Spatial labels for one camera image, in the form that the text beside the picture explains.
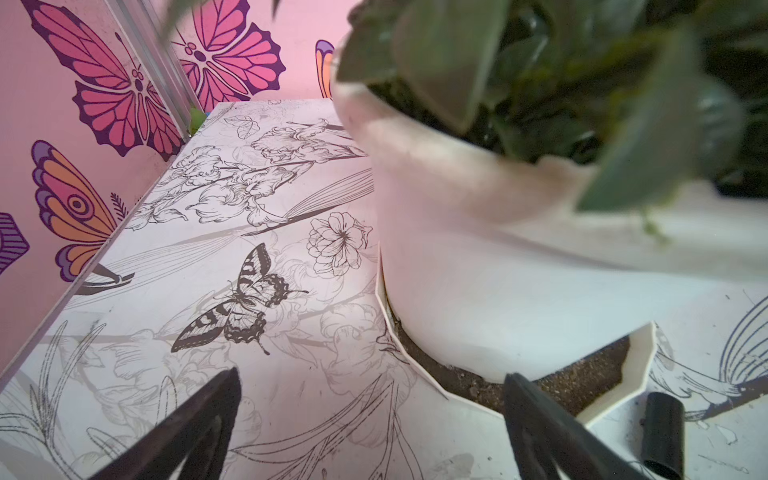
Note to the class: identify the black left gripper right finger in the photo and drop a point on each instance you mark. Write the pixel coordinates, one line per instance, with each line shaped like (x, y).
(549, 443)

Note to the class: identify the white pot saucer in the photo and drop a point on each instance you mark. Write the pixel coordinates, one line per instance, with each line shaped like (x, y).
(589, 389)

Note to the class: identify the black pen cap near pot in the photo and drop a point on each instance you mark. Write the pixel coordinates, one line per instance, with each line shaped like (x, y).
(663, 442)

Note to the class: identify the green potted plant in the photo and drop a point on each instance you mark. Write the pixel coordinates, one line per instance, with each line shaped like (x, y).
(651, 93)

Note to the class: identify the white plant pot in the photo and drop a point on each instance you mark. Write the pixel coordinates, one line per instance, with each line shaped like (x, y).
(489, 268)

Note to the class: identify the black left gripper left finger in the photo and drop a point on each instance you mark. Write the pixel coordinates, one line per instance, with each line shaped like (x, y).
(192, 440)

